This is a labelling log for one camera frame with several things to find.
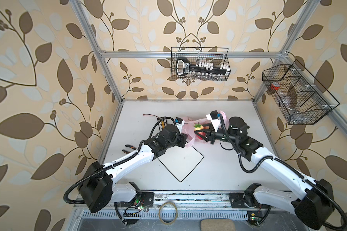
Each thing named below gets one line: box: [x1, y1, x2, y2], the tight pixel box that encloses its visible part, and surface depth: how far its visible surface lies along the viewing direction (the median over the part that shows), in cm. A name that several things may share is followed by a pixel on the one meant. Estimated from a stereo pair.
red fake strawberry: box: [193, 122, 210, 135], surface depth 70 cm
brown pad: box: [200, 218, 237, 231], surface depth 67 cm
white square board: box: [157, 145, 205, 183], surface depth 90 cm
